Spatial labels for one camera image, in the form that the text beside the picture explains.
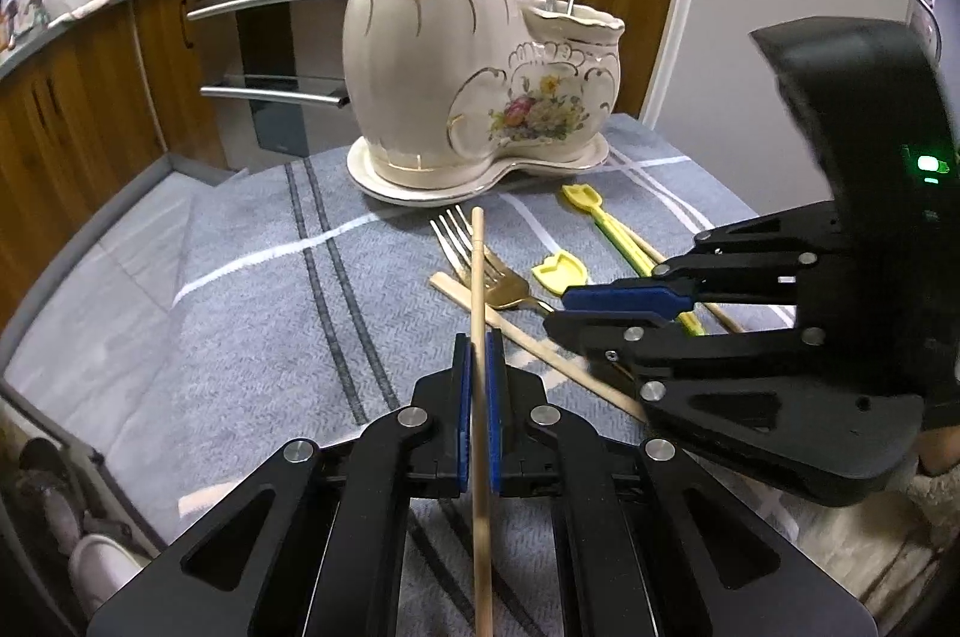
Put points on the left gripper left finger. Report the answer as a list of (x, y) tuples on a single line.
[(312, 542)]

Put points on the person's right hand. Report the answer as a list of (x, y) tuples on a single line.
[(938, 450)]

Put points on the wooden chopstick on cloth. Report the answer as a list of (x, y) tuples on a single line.
[(538, 349)]

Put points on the cream ceramic utensil holder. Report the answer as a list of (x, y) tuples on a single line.
[(452, 95)]

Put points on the built-in oven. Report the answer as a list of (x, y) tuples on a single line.
[(272, 72)]

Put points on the wooden chopstick under utensils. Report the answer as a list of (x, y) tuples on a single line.
[(724, 319)]

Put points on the wooden chopstick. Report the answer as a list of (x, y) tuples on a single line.
[(724, 319), (538, 349), (481, 533)]

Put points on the grey striped table cloth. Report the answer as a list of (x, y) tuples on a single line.
[(303, 309)]

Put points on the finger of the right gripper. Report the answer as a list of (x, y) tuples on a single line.
[(737, 267), (652, 350)]

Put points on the gold fork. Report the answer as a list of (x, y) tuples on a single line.
[(504, 289)]

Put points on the yellow plastic shovel utensil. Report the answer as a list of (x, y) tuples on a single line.
[(642, 258)]

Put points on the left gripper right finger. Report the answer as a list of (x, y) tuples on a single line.
[(646, 541)]

